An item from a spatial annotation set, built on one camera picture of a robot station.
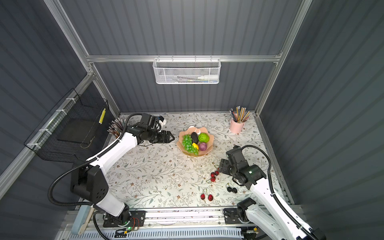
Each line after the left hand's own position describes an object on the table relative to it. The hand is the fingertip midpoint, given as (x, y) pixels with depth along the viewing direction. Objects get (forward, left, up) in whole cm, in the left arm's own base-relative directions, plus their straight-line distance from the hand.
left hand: (169, 138), depth 85 cm
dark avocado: (+8, -15, -11) cm, 20 cm away
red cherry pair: (-29, -21, -15) cm, 39 cm away
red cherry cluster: (-17, -24, -15) cm, 33 cm away
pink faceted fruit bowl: (+15, -18, -12) cm, 26 cm away
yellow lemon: (+2, -15, -11) cm, 19 cm away
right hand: (-17, -31, -5) cm, 36 cm away
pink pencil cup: (+14, -45, -9) cm, 48 cm away
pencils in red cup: (+9, +33, +1) cm, 34 cm away
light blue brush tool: (-36, +41, -13) cm, 56 cm away
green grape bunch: (+5, -10, -10) cm, 15 cm away
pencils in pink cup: (+22, -48, -5) cm, 53 cm away
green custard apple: (+6, -21, -9) cm, 23 cm away
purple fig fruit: (0, -20, -10) cm, 22 cm away
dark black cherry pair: (-26, -32, -14) cm, 44 cm away
